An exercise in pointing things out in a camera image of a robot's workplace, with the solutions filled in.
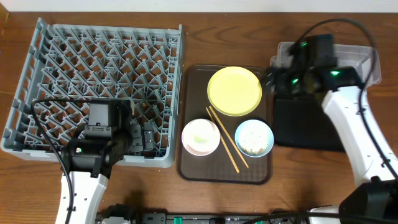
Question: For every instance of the wooden chopstick right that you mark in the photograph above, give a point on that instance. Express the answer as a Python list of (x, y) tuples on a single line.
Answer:
[(228, 135)]

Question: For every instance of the yellow plate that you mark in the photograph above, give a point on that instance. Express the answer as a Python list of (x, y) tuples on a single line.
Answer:
[(234, 91)]

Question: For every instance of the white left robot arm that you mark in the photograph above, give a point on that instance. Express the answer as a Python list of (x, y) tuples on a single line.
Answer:
[(94, 148)]

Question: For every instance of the grey dishwasher rack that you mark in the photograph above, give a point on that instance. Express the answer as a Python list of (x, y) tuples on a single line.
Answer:
[(66, 63)]

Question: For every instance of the light blue bowl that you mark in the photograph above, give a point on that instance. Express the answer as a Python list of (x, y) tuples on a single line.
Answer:
[(254, 138)]

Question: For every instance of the pink white bowl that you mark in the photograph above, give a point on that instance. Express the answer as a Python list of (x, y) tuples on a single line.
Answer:
[(201, 137)]

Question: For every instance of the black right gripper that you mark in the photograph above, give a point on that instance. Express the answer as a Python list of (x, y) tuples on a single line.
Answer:
[(281, 86)]

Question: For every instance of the brown serving tray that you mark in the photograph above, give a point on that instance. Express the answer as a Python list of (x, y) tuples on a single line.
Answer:
[(220, 165)]

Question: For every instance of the clear plastic waste bin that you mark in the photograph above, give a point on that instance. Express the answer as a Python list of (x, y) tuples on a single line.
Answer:
[(356, 56)]

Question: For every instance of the wooden chopstick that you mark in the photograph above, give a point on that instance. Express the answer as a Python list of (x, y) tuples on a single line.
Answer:
[(228, 135), (224, 144)]

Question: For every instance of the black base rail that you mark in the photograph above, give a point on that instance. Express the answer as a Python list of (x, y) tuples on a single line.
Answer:
[(123, 214)]

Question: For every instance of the wooden chopstick left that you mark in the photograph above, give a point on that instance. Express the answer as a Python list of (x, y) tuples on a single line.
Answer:
[(224, 144)]

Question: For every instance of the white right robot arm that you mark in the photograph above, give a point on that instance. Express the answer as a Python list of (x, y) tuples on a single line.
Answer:
[(327, 108)]

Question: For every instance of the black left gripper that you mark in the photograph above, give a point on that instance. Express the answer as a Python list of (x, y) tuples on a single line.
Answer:
[(140, 139)]

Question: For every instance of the black plastic tray bin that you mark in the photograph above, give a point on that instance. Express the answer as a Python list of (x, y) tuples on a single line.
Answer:
[(303, 124)]

